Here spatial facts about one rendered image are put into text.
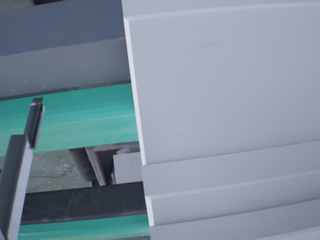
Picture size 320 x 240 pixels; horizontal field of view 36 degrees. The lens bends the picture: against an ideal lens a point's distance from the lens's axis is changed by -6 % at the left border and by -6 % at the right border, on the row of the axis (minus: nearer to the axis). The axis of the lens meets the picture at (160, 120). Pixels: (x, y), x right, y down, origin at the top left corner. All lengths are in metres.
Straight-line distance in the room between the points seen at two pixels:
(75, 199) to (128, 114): 0.22
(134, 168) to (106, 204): 0.49
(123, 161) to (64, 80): 0.71
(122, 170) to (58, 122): 0.70
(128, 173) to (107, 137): 0.68
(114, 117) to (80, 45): 0.04
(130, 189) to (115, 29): 0.25
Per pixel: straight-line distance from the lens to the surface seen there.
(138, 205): 0.41
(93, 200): 0.42
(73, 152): 1.03
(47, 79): 0.20
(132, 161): 0.91
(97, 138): 0.22
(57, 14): 0.19
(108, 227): 0.41
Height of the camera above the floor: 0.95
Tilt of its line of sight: 23 degrees down
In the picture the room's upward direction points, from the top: 172 degrees clockwise
